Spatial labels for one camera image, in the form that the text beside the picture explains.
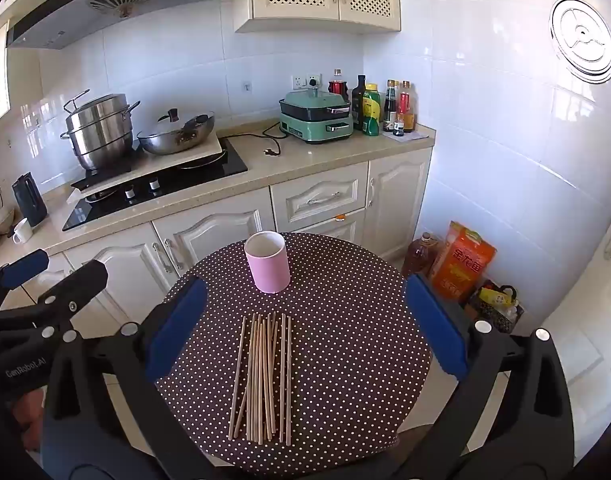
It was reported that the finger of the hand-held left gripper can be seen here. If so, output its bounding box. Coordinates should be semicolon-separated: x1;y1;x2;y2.
0;260;108;341
0;249;50;311

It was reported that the grey range hood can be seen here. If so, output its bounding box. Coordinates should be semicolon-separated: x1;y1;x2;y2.
5;0;246;51

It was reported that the stainless steel steamer pot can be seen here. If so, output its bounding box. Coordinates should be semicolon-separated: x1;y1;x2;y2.
60;90;141;172

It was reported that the beige board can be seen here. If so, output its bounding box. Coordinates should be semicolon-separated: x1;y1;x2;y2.
70;136;227;196

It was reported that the pink cup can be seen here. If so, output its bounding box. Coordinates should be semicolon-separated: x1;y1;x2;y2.
244;231;291;293

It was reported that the cream cabinet drawer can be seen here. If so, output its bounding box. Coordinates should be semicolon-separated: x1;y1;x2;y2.
270;161;370;226

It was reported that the green electric cooker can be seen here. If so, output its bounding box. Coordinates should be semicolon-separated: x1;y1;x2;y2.
278;86;355;145

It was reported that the person's left hand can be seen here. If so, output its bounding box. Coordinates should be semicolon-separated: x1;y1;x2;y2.
10;391;43;455

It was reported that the green yellow plastic bottle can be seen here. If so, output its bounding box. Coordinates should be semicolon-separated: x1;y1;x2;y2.
362;83;381;137

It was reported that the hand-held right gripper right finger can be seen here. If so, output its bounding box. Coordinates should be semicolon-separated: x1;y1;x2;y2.
404;275;576;480

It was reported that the black electric kettle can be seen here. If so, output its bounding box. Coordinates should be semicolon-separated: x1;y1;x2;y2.
11;171;48;227

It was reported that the brown polka dot tablecloth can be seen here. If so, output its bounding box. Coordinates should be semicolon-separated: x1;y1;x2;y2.
152;232;433;472

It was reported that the black power cable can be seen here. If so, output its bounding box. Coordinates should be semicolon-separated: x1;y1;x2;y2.
262;121;282;157

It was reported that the dark soy sauce bottle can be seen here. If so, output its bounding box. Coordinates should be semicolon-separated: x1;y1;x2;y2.
383;79;399;131

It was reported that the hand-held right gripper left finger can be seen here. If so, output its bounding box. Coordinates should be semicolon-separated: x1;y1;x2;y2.
42;277;208;480

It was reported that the round white vent cover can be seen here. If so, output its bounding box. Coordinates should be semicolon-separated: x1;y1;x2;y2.
549;0;611;84

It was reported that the orange rice bag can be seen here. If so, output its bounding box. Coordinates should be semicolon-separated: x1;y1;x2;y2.
430;221;499;303

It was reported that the dark glass bottle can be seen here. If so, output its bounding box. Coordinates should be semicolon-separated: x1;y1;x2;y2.
352;75;368;132

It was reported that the steel wok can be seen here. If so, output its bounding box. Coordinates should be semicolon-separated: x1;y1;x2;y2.
136;108;216;156

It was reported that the large cooking oil bottle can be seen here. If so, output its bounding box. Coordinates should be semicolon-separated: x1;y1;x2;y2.
402;232;443;281

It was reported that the white paper sheet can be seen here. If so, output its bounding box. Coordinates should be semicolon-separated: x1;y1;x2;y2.
382;127;430;142

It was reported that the bunch of wooden chopsticks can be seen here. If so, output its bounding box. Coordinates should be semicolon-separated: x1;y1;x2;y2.
228;312;293;447

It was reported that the red label sauce bottle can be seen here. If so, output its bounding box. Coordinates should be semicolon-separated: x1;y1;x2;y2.
398;80;416;133

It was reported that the white mug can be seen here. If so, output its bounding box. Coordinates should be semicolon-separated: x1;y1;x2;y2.
12;217;33;245

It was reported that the black glass gas stove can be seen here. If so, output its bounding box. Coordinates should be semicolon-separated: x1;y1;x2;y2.
62;137;248;232

